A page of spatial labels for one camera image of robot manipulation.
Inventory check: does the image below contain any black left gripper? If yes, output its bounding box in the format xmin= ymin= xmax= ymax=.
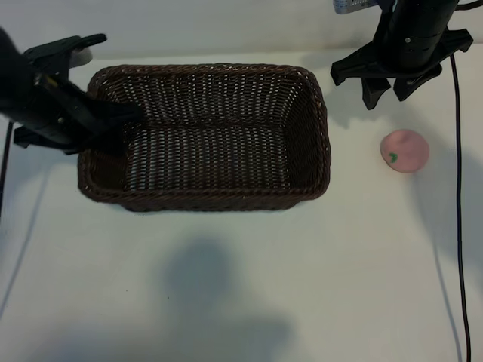
xmin=13 ymin=33 xmax=145 ymax=157

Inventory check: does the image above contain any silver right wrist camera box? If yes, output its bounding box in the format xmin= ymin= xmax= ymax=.
xmin=333 ymin=0 xmax=380 ymax=16

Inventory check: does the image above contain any pink peach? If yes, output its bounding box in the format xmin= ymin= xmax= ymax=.
xmin=379 ymin=128 xmax=431 ymax=174

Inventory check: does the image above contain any dark brown wicker basket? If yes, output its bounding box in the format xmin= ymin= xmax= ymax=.
xmin=77 ymin=63 xmax=333 ymax=213

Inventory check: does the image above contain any black smooth cable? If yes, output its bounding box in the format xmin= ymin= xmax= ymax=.
xmin=449 ymin=54 xmax=472 ymax=362

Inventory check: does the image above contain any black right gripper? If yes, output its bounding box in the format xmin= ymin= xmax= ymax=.
xmin=330 ymin=17 xmax=474 ymax=111

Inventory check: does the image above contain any black braided cable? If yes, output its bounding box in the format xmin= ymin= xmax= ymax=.
xmin=0 ymin=121 xmax=15 ymax=216

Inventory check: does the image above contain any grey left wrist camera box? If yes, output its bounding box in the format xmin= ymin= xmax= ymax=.
xmin=70 ymin=44 xmax=94 ymax=69

